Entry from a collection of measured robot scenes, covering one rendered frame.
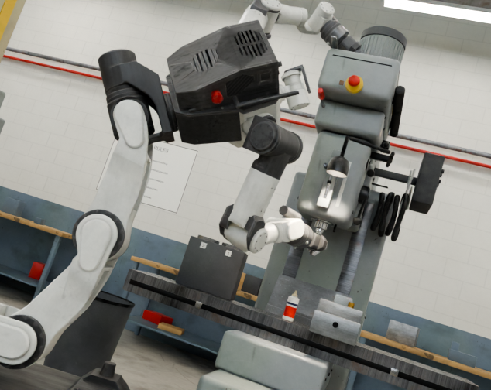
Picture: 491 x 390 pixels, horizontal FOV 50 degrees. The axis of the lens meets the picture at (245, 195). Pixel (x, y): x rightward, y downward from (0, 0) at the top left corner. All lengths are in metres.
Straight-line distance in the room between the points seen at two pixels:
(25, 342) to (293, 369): 0.78
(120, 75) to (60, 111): 6.26
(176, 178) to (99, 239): 5.32
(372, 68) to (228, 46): 0.59
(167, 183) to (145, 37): 2.14
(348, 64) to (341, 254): 0.84
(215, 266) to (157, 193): 4.86
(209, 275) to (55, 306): 0.66
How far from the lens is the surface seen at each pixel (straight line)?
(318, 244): 1.89
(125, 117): 1.54
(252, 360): 1.73
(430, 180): 2.22
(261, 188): 1.45
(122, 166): 1.53
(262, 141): 1.41
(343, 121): 1.94
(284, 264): 2.34
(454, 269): 6.23
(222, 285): 1.99
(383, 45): 2.37
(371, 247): 2.33
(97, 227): 1.48
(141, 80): 1.59
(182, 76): 1.50
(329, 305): 1.85
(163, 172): 6.86
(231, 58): 1.49
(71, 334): 3.57
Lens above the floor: 1.02
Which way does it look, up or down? 9 degrees up
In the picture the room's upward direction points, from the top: 18 degrees clockwise
